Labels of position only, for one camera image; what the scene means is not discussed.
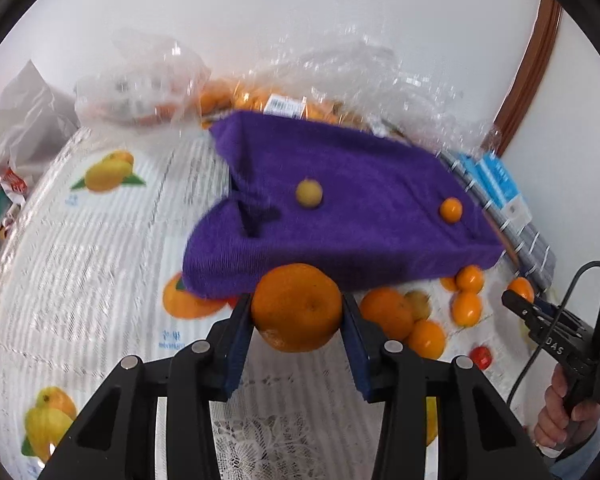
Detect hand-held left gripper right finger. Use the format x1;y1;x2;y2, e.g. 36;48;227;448
341;292;552;480

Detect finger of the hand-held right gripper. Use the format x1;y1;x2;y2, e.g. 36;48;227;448
501;289;580;367
534;299;594;336

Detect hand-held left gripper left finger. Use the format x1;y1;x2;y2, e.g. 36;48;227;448
39;294;254;480

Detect large orange mandarin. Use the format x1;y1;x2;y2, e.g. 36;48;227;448
251;263;344;354

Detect person's right hand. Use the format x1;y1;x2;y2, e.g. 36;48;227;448
532;360;600;460

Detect medium orange tangerine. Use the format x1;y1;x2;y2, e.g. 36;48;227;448
359;287;415;342
406;320;447;360

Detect red cherry tomato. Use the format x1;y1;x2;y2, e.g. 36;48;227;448
469;345;493;371

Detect blue and white packets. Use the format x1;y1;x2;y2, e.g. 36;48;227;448
442;152;558;288

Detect brownish spotted small fruit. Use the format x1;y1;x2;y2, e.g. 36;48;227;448
405;291;433;322

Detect blue and white carton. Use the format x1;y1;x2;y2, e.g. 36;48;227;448
457;152;533;236

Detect purple towel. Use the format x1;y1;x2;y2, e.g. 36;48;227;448
181;110;504;301

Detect fruit print tablecloth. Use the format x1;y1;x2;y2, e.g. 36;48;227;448
0;122;561;480

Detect small yellow-green kumquat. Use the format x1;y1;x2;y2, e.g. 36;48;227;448
295;179;324;209

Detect pile of bagged oranges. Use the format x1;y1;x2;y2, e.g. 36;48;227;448
199;76;381;135

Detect large clear plastic bag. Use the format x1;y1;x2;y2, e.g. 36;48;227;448
200;30;503;161

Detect red and white snack packets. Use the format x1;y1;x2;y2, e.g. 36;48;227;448
0;100;31;293

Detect small clear plastic bag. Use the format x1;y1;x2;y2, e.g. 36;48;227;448
74;27;212;128

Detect white plastic bag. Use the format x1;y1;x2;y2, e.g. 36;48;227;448
0;59;81;181

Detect black cable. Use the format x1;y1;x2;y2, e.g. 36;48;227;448
506;260;600;406

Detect brown wooden door frame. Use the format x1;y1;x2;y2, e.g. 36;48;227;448
494;0;563;158

